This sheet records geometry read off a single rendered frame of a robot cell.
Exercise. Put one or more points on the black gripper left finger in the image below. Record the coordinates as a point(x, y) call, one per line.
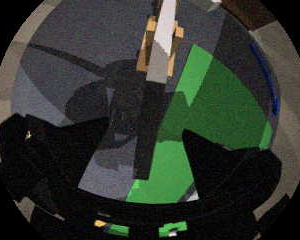
point(72, 146)

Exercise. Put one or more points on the red golf putter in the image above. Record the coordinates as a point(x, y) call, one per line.
point(155, 87)

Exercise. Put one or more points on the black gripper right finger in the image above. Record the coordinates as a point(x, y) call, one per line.
point(210, 163)

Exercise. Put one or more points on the white golf ball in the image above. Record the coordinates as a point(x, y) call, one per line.
point(172, 232)

